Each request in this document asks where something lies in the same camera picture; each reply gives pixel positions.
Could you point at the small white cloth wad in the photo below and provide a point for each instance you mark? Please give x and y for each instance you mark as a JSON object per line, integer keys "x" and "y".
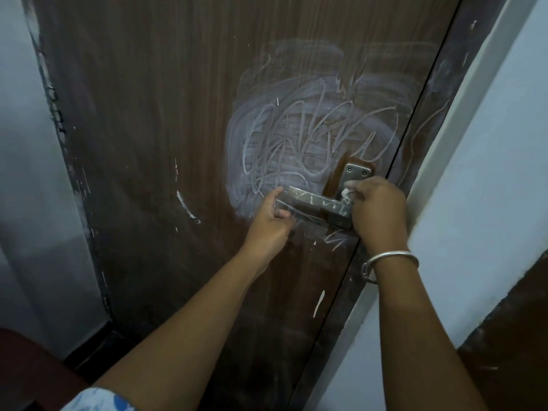
{"x": 346, "y": 194}

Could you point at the brown wooden door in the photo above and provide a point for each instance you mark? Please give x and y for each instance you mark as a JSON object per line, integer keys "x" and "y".
{"x": 150, "y": 102}

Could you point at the person's right hand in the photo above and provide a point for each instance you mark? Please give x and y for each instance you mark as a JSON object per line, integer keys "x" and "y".
{"x": 381, "y": 218}

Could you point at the dark red plastic chair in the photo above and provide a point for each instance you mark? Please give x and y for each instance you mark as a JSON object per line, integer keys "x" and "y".
{"x": 34, "y": 372}

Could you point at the silver bangle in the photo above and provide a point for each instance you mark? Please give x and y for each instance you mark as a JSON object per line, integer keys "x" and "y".
{"x": 394, "y": 254}

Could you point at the white blue floral garment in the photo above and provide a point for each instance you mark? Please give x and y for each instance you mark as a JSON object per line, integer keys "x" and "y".
{"x": 94, "y": 402}

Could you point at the dark brown door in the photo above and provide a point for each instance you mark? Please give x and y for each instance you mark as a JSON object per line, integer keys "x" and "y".
{"x": 509, "y": 346}

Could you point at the person's right forearm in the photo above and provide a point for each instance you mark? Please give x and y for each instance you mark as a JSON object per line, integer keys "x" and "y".
{"x": 419, "y": 346}

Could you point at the person's left hand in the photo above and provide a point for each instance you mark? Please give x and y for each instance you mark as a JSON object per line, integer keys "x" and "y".
{"x": 267, "y": 239}

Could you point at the person's left forearm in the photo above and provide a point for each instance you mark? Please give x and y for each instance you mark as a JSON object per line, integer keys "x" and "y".
{"x": 180, "y": 346}

